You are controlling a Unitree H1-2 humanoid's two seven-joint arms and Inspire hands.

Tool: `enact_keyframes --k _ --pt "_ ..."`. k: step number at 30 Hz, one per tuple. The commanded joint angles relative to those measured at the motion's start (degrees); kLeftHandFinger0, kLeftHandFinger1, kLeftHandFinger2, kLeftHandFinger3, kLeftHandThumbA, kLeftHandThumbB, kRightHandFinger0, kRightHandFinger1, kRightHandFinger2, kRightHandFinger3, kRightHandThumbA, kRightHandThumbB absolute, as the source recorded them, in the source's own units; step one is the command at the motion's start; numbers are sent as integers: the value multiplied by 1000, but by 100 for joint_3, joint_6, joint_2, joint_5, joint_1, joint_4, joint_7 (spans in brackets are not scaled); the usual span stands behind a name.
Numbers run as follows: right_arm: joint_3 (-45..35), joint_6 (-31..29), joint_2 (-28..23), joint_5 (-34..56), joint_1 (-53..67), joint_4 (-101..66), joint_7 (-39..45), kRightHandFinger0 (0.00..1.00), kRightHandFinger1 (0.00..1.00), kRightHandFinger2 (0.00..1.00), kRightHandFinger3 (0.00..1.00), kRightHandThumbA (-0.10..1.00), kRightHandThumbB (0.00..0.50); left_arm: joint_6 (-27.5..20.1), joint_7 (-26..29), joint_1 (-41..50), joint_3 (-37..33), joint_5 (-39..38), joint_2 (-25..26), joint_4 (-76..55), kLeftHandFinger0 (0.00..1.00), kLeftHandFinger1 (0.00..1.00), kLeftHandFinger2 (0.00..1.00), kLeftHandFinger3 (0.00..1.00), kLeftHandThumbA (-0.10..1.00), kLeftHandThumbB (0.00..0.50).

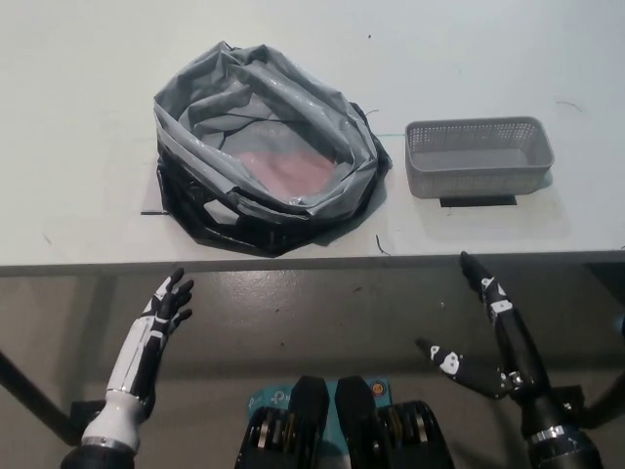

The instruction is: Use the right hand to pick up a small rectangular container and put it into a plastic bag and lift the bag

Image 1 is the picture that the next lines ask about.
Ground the pink sheet inside bag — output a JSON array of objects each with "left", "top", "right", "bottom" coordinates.
[{"left": 236, "top": 149, "right": 338, "bottom": 196}]

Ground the grey and black plastic bag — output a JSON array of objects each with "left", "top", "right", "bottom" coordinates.
[{"left": 153, "top": 41, "right": 396, "bottom": 259}]

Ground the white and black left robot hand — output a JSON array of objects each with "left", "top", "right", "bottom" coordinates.
[{"left": 104, "top": 266, "right": 195, "bottom": 409}]

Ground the grey perforated rectangular basket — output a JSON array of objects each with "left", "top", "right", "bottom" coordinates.
[{"left": 403, "top": 115, "right": 557, "bottom": 200}]

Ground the black table leg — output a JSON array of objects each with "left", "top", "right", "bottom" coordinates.
[
  {"left": 0, "top": 341, "right": 82, "bottom": 446},
  {"left": 585, "top": 361, "right": 625, "bottom": 417}
]

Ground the black tape patch on table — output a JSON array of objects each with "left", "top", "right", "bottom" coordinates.
[{"left": 438, "top": 193, "right": 519, "bottom": 208}]

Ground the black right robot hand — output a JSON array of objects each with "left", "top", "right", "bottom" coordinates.
[{"left": 414, "top": 250, "right": 578, "bottom": 440}]

